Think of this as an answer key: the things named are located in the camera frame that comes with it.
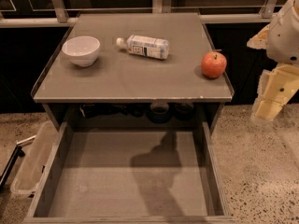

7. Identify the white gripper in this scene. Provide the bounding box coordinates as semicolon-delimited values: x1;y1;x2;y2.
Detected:
247;0;299;122

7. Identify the blue plastic bottle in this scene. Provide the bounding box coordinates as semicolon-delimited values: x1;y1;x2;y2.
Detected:
116;35;170;60

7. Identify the tape roll under top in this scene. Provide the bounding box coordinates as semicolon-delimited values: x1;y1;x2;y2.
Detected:
147;104;172;124

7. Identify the open grey top drawer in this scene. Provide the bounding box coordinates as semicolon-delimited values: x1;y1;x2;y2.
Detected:
24;123;234;224

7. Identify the red apple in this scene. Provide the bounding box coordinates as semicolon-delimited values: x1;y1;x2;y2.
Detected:
201;51;227;78

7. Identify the grey cabinet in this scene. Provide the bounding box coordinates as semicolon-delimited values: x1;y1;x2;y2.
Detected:
32;13;233;126

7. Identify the white ceramic bowl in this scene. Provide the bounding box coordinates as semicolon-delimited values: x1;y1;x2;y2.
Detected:
62;36;100;67

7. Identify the clear plastic bin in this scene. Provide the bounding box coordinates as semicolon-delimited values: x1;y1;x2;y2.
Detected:
10;121;58;196

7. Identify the metal railing frame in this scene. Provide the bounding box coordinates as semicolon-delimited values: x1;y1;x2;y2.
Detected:
0;0;287;27

